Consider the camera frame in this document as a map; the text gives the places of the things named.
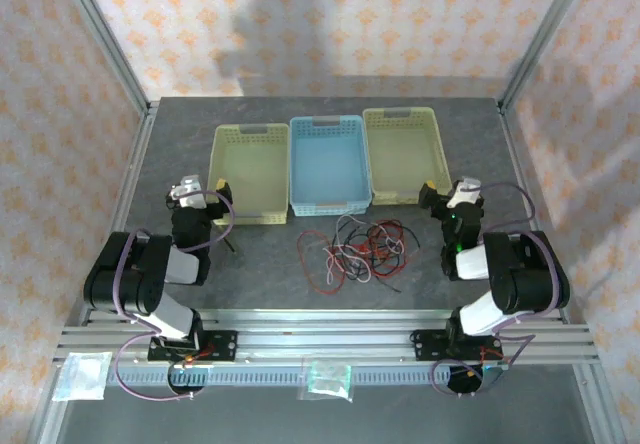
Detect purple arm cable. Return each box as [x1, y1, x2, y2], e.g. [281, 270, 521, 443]
[114, 189, 237, 401]
[432, 182, 571, 399]

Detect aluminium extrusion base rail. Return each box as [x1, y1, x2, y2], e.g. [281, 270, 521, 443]
[53, 307, 600, 366]

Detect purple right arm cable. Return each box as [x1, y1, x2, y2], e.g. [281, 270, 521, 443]
[432, 182, 571, 399]

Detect clear bag green contents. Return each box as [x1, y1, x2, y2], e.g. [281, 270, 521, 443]
[298, 358, 354, 403]

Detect white plastic bag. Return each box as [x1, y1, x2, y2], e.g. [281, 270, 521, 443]
[52, 352, 112, 403]

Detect aluminium table side rail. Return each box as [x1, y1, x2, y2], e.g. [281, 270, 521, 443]
[497, 98, 629, 444]
[27, 101, 161, 444]

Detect aluminium frame post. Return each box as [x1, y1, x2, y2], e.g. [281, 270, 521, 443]
[52, 0, 154, 115]
[497, 0, 600, 115]

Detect red power wires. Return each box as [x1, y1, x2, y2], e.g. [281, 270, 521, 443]
[469, 344, 505, 380]
[184, 342, 217, 366]

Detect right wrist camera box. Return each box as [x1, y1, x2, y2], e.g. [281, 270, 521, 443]
[446, 176, 485, 209]

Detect grey slotted cable duct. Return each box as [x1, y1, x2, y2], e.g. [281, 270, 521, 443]
[107, 365, 503, 386]

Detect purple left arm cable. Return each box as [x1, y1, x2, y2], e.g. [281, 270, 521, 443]
[114, 189, 237, 401]

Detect pale yellow plastic basket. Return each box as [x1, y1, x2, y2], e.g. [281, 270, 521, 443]
[362, 107, 453, 207]
[206, 122, 291, 227]

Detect light blue plastic basket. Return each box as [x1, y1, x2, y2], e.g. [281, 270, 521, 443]
[288, 114, 374, 218]

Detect thin black stick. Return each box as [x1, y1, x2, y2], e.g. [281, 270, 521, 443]
[214, 218, 237, 254]

